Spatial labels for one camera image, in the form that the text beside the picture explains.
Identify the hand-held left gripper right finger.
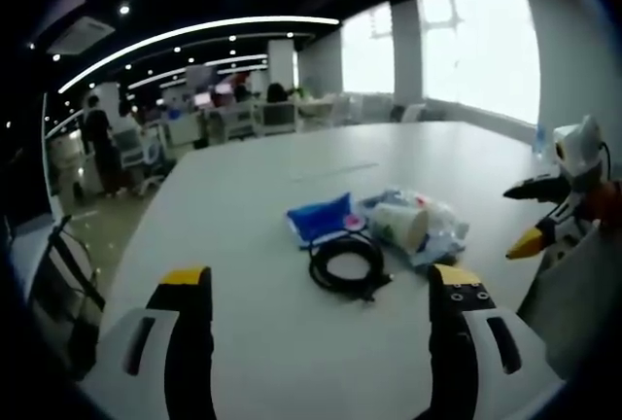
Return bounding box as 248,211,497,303
417,263,568,420

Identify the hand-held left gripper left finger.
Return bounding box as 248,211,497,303
81,266,218,420

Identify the clear plastic bag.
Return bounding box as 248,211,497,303
362,189,470,268

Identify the paper cup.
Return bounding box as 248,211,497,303
369,203,430,251

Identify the black cable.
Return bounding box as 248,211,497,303
308,237,393,303
598,140,612,183

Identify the blue tissue packet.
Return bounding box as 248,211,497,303
285,191,365,251

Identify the person's right hand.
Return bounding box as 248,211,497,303
580,179,621,234

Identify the clear water bottle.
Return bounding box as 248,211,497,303
532,122,549,157

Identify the white table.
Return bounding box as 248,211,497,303
80,121,570,420

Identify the black chair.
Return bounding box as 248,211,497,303
26,215,107,382

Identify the white office chair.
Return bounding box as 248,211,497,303
112,126,166,197
259,101,298,135

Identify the ceiling air conditioner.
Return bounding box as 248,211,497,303
46,15,118,55

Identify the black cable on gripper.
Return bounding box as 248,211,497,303
598,140,612,183

